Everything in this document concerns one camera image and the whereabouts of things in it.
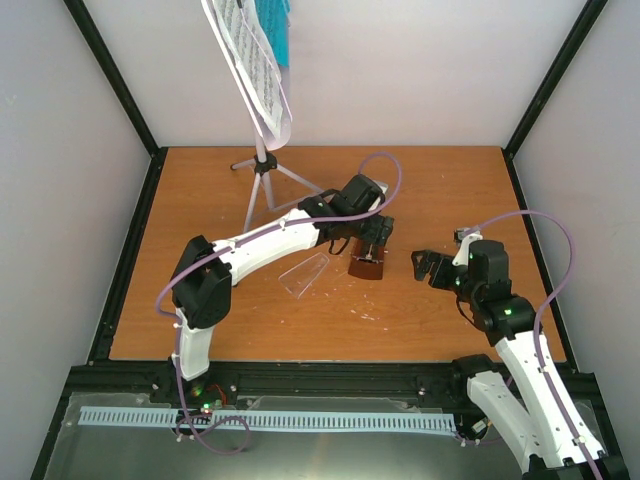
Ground brown wooden metronome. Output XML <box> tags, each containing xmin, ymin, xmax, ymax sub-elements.
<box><xmin>347</xmin><ymin>240</ymin><xmax>386</xmax><ymax>281</ymax></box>

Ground clear plastic metronome cover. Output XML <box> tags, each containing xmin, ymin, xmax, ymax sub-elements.
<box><xmin>278</xmin><ymin>253</ymin><xmax>329</xmax><ymax>299</ymax></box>

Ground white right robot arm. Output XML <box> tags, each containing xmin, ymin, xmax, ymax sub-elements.
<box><xmin>411</xmin><ymin>234</ymin><xmax>629</xmax><ymax>479</ymax></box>

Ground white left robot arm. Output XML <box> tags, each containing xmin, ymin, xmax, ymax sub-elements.
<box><xmin>171</xmin><ymin>173</ymin><xmax>394</xmax><ymax>403</ymax></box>

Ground white tripod music stand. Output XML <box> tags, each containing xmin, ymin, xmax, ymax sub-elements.
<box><xmin>230</xmin><ymin>118</ymin><xmax>322</xmax><ymax>233</ymax></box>

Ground teal folder on stand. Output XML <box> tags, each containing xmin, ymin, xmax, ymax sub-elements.
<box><xmin>254</xmin><ymin>0</ymin><xmax>290</xmax><ymax>68</ymax></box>

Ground white sheet music pages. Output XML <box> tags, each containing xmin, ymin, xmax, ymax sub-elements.
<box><xmin>201</xmin><ymin>1</ymin><xmax>293</xmax><ymax>150</ymax></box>

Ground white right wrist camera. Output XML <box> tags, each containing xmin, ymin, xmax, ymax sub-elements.
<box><xmin>452</xmin><ymin>226</ymin><xmax>483</xmax><ymax>267</ymax></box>

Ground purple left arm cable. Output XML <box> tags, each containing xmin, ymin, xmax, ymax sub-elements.
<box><xmin>155</xmin><ymin>151</ymin><xmax>405</xmax><ymax>456</ymax></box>

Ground black aluminium frame rail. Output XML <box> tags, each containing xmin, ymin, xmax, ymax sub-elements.
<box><xmin>63</xmin><ymin>360</ymin><xmax>479</xmax><ymax>413</ymax></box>

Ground light blue cable duct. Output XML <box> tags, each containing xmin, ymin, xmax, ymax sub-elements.
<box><xmin>77</xmin><ymin>406</ymin><xmax>456</xmax><ymax>437</ymax></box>

